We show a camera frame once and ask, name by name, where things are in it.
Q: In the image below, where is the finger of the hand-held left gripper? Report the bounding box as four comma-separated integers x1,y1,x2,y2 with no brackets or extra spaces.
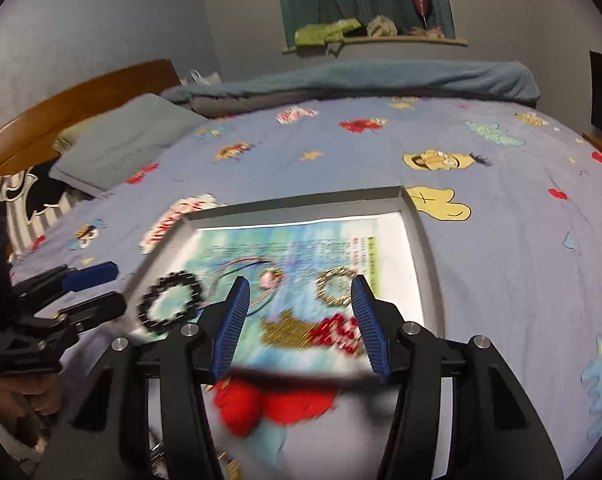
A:
55,291,128,335
11,261,120,307

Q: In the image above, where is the grey pillow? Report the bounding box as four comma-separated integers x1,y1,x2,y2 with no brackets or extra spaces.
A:
48,93,213,199

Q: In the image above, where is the black white striped cushion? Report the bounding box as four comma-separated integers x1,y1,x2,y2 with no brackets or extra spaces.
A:
0,162,90,257

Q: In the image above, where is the blue cartoon print bedsheet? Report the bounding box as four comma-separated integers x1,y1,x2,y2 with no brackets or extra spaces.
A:
6,92,602,480

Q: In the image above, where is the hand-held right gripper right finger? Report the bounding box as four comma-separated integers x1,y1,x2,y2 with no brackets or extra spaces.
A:
350,274,565,480

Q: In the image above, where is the person's left hand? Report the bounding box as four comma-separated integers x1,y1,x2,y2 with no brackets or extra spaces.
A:
0,367,66,418

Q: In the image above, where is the thin cord bracelet pink charm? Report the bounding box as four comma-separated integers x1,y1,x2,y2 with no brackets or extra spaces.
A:
208,256,284,317

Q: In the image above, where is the grey tray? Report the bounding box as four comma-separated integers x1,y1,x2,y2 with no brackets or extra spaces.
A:
126,186,450,382

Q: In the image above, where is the person's left forearm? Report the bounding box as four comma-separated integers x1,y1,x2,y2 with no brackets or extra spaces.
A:
0,400,48,479

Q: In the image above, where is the black bead bracelet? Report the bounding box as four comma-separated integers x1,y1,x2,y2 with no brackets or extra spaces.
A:
137,270,203,335

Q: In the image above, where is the wooden headboard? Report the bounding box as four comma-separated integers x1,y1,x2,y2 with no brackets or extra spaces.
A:
0,58,183,196

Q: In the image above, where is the beige fluffy toy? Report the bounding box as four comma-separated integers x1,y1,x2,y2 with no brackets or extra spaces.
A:
366,15,398,39

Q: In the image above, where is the white plastic bag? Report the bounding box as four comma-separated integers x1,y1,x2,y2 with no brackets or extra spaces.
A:
182,68,223,89

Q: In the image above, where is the printed paper sheet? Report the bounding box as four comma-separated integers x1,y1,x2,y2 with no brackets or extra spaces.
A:
143,210,418,377

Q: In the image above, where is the pink cloth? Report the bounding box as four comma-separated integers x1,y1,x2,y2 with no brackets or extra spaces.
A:
410,24,448,40

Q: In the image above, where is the blue blanket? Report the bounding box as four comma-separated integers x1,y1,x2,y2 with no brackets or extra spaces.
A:
160,59,541,114

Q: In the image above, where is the wooden window sill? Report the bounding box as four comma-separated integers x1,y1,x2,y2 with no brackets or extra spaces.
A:
281,34,468,56

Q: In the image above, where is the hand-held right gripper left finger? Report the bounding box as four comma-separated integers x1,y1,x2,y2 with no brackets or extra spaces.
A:
33,276,252,480

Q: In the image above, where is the red and gold bead bracelet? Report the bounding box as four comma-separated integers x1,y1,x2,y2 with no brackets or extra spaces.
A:
259,310,322,348

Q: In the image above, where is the green cloth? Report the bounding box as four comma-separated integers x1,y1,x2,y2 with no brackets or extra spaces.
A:
294,17,363,56

